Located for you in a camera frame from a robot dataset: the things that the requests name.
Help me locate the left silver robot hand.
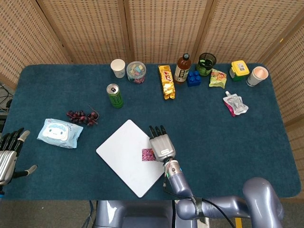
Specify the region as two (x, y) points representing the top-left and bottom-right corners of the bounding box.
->
(0, 127), (38, 186)

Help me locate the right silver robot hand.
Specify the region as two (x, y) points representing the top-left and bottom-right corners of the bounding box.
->
(148, 124), (177, 163)

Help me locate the pink patterned rectangular patch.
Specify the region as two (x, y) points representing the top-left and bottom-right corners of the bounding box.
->
(142, 148), (157, 162)

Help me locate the white rectangular board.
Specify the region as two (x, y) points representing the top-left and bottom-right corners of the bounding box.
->
(95, 119), (167, 199)

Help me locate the dark blue table cloth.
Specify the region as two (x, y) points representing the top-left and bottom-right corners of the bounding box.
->
(1, 63), (302, 201)

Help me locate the light blue wet wipes pack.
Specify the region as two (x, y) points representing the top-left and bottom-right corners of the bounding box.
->
(37, 118), (84, 149)

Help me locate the gold foil snack package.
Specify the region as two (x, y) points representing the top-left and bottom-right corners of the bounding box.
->
(158, 65), (177, 101)

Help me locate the green energy drink can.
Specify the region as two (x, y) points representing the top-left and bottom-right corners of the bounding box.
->
(106, 83), (124, 109)

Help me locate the grey robot torso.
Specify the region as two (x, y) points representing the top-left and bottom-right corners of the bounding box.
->
(94, 200), (181, 228)

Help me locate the blue toy building block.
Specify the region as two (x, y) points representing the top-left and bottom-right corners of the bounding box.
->
(186, 70), (202, 87)

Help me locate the amber tea bottle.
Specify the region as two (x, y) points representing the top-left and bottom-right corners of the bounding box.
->
(174, 53), (192, 85)

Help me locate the clear jar of binder clips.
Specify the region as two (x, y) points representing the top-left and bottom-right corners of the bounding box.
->
(126, 61), (147, 84)

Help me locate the silver pink spout pouch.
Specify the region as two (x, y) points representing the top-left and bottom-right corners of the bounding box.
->
(222, 91), (249, 117)

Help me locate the bunch of dark red grapes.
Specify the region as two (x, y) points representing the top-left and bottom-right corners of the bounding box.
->
(66, 105), (100, 127)

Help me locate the green chip snack bag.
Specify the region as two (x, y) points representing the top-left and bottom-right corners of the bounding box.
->
(209, 68), (228, 89)

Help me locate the white paper cup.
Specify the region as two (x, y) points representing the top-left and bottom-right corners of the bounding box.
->
(110, 59), (126, 79)

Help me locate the black mesh pen holder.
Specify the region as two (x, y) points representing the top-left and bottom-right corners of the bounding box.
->
(196, 52), (217, 76)

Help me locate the green container with yellow lid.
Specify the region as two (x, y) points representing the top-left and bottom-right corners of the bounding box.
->
(229, 60), (250, 82)

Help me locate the white cup with pink lid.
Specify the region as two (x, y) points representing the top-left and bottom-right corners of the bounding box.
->
(246, 66), (269, 87)

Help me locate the woven wooden folding screen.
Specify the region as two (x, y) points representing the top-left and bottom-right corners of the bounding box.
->
(0, 0), (304, 171)

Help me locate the black cable bundle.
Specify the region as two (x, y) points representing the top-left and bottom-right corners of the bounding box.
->
(0, 82), (14, 112)

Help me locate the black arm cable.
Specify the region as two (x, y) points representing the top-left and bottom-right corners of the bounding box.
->
(162, 181), (236, 228)

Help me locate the blue cable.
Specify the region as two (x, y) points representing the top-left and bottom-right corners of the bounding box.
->
(88, 200), (96, 228)

